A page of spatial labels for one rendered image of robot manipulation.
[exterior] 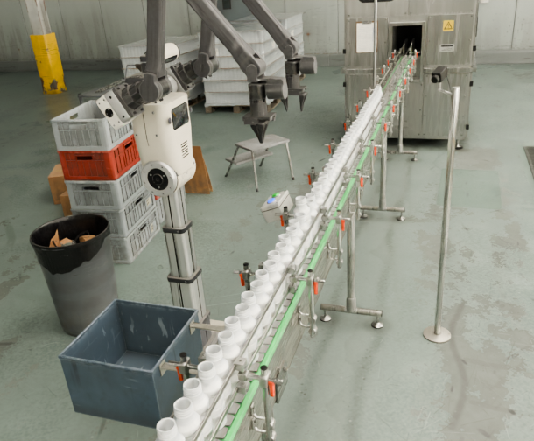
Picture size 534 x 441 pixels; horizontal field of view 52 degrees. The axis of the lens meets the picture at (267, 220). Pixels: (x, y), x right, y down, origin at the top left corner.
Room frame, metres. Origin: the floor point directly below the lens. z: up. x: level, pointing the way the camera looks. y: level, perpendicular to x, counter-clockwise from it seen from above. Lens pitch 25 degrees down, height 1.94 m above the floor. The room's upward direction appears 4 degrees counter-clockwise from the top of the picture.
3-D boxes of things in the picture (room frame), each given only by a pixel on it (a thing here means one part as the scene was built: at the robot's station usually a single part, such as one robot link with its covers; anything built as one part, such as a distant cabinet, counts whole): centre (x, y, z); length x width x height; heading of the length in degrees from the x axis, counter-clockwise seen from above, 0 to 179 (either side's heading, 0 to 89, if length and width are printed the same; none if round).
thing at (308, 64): (2.25, -0.19, 1.60); 0.12 x 0.09 x 0.12; 71
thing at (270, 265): (1.39, 0.00, 1.08); 0.06 x 0.06 x 0.17
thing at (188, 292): (2.21, 0.40, 0.49); 0.13 x 0.13 x 0.40; 70
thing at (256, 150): (5.27, 0.05, 0.21); 0.61 x 0.47 x 0.41; 34
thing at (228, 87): (8.74, 0.16, 0.59); 1.24 x 1.03 x 1.17; 163
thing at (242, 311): (1.17, 0.08, 1.08); 0.06 x 0.06 x 0.17
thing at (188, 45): (9.29, 1.44, 0.50); 1.23 x 1.05 x 1.00; 159
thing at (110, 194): (3.94, 1.16, 0.55); 0.61 x 0.41 x 0.22; 168
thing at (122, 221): (3.94, 1.16, 0.33); 0.61 x 0.41 x 0.22; 167
